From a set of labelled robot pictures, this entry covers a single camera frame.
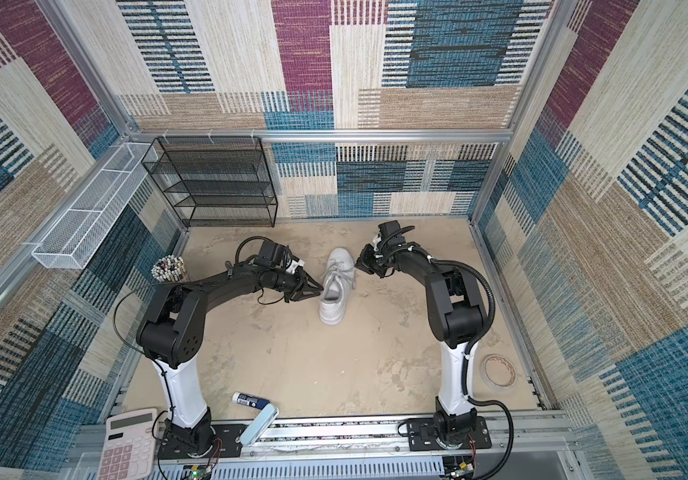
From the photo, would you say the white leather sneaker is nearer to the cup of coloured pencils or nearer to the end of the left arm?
the end of the left arm

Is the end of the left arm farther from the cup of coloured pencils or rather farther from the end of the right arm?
the cup of coloured pencils

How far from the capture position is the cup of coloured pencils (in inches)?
33.4

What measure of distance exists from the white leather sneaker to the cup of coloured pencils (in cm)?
41

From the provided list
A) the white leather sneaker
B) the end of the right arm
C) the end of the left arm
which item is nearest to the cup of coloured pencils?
the end of the left arm

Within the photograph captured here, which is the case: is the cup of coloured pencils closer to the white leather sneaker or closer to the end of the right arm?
the white leather sneaker

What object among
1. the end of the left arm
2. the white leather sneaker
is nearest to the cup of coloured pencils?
the end of the left arm

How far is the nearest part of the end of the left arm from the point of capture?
2.78ft

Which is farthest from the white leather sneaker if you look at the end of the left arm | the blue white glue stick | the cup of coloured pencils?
the cup of coloured pencils

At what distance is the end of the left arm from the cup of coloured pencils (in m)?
0.30

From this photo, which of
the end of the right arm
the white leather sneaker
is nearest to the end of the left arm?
the white leather sneaker

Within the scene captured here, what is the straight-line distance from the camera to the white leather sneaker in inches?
35.0

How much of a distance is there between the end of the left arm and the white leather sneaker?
0.03m

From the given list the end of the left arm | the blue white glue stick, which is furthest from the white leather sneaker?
the blue white glue stick

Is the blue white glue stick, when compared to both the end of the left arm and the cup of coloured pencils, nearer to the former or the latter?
the end of the left arm
